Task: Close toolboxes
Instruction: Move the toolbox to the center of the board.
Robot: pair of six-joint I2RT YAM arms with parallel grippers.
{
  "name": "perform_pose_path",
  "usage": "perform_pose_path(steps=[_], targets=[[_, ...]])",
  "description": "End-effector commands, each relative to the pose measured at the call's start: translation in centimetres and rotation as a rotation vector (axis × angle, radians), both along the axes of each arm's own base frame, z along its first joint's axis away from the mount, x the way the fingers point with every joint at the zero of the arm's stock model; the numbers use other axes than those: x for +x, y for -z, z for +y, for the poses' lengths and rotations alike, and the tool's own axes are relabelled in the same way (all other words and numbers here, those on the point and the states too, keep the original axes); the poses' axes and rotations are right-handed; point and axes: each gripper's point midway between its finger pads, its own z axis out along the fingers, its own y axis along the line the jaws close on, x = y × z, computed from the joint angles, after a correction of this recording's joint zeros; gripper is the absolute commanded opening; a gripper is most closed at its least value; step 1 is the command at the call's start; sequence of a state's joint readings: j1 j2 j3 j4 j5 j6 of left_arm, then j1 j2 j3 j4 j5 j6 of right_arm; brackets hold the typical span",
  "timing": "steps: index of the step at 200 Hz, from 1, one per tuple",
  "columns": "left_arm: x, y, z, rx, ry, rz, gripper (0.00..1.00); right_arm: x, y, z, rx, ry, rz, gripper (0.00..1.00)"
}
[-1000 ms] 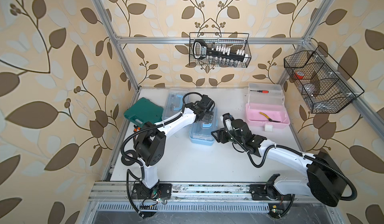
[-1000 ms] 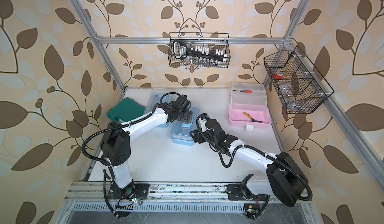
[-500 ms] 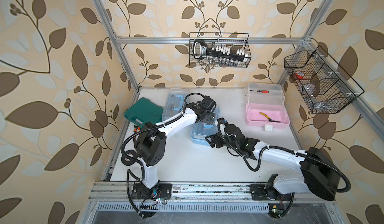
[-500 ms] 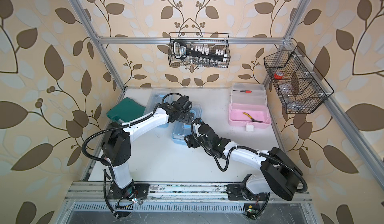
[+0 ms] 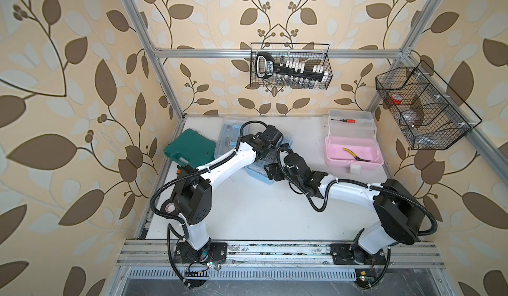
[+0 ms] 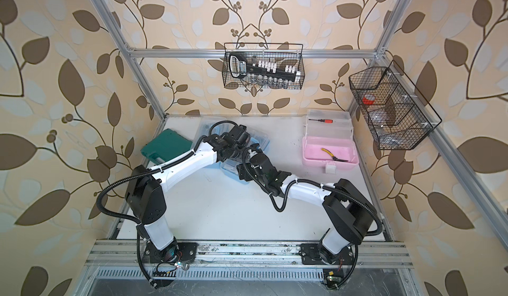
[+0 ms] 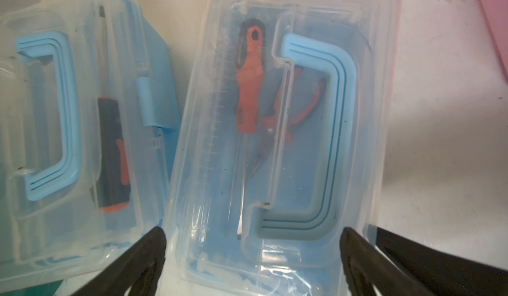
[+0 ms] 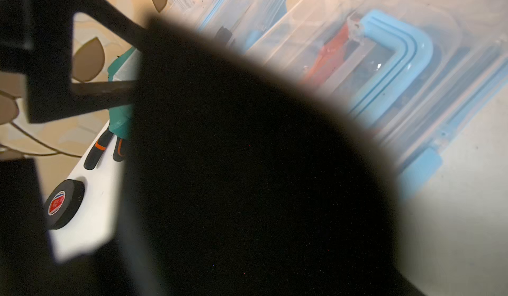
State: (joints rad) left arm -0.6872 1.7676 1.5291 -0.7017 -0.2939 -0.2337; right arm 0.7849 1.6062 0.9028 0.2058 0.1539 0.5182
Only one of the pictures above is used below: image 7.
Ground orange handled pliers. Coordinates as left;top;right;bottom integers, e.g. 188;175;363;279
245;67;328;182

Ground blue toolbox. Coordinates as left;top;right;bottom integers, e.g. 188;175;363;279
1;0;181;293
159;0;402;295

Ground orange screwdriver far box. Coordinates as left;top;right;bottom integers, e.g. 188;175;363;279
235;18;265;239

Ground orange black screwdriver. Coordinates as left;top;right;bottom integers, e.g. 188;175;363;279
97;5;131;213

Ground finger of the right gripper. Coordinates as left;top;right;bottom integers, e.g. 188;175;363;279
376;227;507;295

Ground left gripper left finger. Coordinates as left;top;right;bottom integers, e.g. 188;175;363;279
74;227;167;295

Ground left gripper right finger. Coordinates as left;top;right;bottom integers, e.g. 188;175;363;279
339;227;433;295

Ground green tool case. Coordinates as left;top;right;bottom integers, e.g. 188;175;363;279
1;280;63;296

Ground pink toolbox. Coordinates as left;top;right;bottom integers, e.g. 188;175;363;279
480;0;507;80

